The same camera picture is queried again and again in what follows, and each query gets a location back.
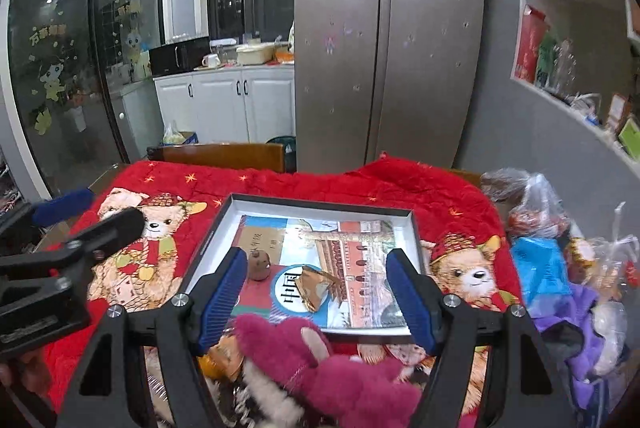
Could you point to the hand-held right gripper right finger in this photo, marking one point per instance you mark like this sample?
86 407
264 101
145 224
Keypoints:
412 298

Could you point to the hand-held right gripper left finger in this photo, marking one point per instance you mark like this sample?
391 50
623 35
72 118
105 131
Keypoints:
222 293

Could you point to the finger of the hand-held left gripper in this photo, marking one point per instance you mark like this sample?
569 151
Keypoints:
117 225
65 204

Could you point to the magenta plush toy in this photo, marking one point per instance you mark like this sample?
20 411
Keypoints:
350 383

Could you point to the white fluffy plush toy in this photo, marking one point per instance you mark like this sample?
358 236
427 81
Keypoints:
270 400

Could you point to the black shallow box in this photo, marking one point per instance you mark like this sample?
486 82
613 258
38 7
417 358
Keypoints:
320 204

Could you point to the small brown ball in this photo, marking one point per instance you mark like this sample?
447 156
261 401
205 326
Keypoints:
260 265

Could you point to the illustrated book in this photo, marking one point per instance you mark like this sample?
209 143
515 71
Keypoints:
360 258

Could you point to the orange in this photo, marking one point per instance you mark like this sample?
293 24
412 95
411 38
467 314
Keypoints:
207 365

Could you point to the gold wrapped snack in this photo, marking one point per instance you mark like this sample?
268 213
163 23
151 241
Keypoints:
315 285

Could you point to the white plastic bag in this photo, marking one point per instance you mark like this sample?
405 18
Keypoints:
172 133

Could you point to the red printed blanket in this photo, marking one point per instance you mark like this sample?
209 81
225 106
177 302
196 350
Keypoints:
300 188

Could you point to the glass sliding door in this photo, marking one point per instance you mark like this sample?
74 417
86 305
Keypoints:
75 57

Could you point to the clear plastic bag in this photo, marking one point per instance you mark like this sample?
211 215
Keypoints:
530 198
610 268

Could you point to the white kitchen cabinets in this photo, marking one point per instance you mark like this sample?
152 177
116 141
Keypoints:
220 107

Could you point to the dark plastic basket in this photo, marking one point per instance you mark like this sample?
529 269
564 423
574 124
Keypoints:
280 142

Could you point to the purple cloth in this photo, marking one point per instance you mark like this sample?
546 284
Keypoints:
580 323

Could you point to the black microwave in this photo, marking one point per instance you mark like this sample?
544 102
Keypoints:
180 55

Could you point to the white mug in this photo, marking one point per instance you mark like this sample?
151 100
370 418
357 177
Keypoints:
210 61

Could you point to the white pot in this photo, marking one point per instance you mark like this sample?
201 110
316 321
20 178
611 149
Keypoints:
255 53

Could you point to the silver refrigerator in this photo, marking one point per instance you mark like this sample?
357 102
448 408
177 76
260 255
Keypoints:
340 57

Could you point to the green box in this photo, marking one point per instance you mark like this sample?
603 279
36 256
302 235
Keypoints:
630 137

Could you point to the green packet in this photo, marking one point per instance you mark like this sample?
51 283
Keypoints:
546 60

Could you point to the red gift box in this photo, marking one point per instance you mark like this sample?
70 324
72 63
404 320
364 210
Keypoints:
530 45

